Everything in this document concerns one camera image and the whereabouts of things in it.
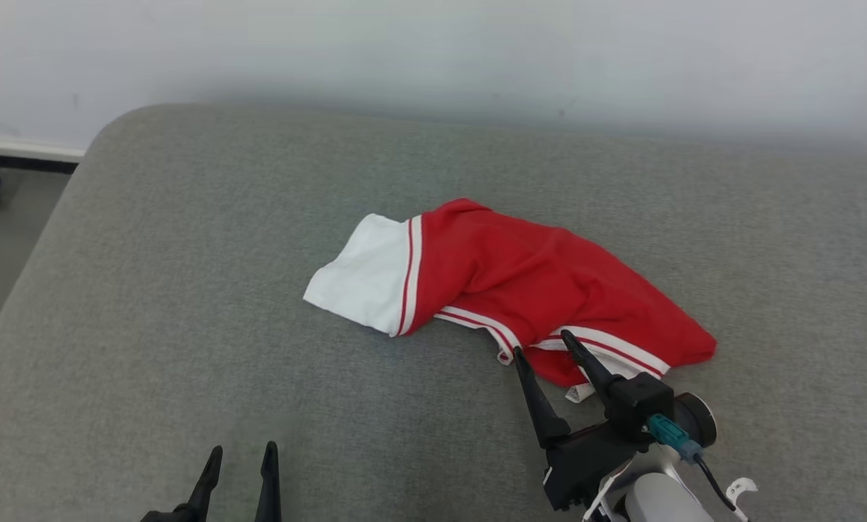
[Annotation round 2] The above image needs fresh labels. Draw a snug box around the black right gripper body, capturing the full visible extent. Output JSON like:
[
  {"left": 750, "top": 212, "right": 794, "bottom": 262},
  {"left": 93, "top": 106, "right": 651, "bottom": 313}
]
[{"left": 544, "top": 424, "right": 652, "bottom": 512}]

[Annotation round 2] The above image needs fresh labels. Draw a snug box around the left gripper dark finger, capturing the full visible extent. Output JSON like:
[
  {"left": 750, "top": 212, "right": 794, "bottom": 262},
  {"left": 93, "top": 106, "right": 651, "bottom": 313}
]
[
  {"left": 254, "top": 441, "right": 282, "bottom": 522},
  {"left": 187, "top": 446, "right": 223, "bottom": 522}
]

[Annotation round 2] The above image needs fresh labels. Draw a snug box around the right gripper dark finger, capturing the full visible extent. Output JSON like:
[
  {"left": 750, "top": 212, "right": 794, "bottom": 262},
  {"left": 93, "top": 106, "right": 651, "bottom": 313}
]
[
  {"left": 560, "top": 330, "right": 626, "bottom": 418},
  {"left": 513, "top": 347, "right": 572, "bottom": 449}
]

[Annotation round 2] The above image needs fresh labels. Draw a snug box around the red white-trimmed garment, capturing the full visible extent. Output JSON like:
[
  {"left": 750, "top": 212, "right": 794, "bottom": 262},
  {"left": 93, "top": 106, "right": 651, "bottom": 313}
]
[{"left": 303, "top": 197, "right": 718, "bottom": 403}]

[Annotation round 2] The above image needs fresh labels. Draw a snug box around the right camera cable teal plug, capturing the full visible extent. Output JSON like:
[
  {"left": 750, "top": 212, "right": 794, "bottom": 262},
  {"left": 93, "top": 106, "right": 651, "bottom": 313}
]
[{"left": 647, "top": 413, "right": 739, "bottom": 515}]

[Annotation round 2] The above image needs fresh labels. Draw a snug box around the white cable clip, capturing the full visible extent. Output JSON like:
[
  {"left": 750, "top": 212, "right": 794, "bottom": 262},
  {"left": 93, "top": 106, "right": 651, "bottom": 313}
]
[{"left": 723, "top": 477, "right": 759, "bottom": 522}]

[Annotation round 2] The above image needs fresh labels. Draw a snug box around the black white wall baseboard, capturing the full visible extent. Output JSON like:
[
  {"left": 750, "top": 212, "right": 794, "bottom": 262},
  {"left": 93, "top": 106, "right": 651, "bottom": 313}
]
[{"left": 0, "top": 136, "right": 86, "bottom": 175}]

